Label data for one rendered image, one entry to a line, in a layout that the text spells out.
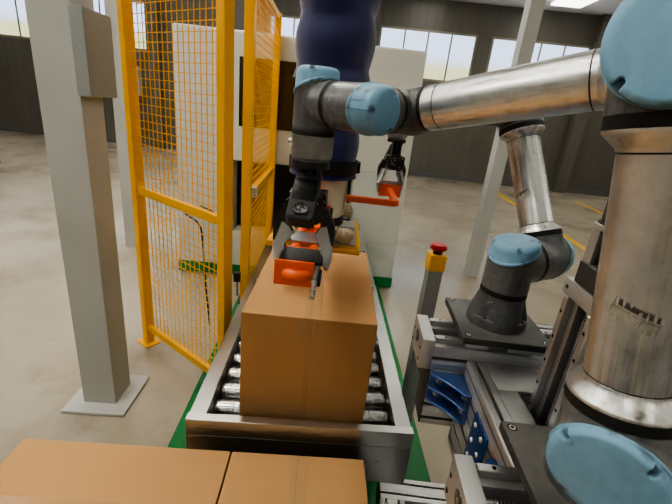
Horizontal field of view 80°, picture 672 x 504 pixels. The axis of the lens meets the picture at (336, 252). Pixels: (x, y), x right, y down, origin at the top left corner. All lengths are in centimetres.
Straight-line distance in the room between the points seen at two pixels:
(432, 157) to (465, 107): 1008
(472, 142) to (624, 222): 1047
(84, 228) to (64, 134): 38
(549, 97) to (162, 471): 125
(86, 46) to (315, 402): 149
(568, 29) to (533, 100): 1098
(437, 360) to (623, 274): 71
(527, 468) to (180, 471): 92
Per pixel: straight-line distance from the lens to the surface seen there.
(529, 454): 79
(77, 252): 206
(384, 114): 63
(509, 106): 64
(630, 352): 50
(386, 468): 146
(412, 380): 197
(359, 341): 121
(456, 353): 112
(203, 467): 133
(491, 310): 109
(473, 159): 1097
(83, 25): 185
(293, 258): 75
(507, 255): 105
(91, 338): 224
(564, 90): 62
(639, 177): 46
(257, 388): 134
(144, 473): 135
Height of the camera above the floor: 154
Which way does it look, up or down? 20 degrees down
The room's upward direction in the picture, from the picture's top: 6 degrees clockwise
